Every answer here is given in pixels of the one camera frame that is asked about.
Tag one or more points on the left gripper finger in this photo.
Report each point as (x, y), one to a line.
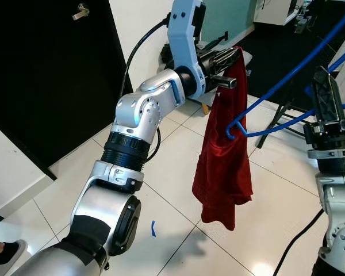
(229, 57)
(224, 81)

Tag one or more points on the person foot in black shoe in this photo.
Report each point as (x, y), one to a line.
(8, 253)

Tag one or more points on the blue plastic clothes hanger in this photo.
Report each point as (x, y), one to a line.
(287, 77)

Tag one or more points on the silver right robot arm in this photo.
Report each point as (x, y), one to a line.
(339, 201)

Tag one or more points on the black door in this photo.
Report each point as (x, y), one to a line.
(46, 86)

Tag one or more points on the dark red shirt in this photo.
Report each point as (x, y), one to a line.
(224, 161)

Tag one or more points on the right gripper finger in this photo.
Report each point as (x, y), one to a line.
(321, 98)
(336, 100)

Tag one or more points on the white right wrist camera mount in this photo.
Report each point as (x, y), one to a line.
(333, 152)

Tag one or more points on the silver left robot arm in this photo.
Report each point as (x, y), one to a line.
(132, 115)

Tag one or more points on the white cabinet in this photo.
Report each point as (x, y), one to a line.
(276, 11)

